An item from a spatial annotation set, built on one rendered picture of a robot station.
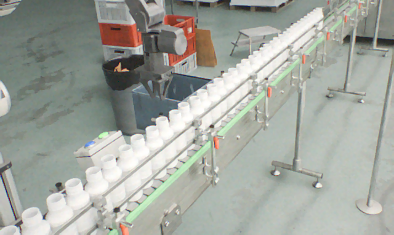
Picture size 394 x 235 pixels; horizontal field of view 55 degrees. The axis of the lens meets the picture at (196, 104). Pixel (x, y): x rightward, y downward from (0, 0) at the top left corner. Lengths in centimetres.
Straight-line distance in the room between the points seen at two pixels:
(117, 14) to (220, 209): 204
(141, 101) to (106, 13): 193
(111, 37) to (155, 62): 276
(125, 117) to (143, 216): 231
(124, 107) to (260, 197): 140
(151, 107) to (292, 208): 121
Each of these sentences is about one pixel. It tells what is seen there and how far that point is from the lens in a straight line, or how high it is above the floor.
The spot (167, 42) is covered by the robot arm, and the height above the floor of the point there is 142.
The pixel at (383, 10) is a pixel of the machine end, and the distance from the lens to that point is 579.
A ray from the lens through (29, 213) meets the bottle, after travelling 95.
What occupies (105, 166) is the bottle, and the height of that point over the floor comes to 115.
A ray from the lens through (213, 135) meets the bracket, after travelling 124.
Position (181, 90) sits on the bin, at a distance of 217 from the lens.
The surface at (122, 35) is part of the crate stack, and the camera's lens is 373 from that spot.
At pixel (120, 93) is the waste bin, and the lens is 329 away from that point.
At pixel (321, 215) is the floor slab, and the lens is 262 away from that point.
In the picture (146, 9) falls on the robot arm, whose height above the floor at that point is 151.
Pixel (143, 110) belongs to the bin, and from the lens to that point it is 198.
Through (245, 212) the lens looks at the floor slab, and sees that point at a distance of 258.
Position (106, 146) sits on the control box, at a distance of 121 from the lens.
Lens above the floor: 171
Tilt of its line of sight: 26 degrees down
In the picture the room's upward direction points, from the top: 4 degrees counter-clockwise
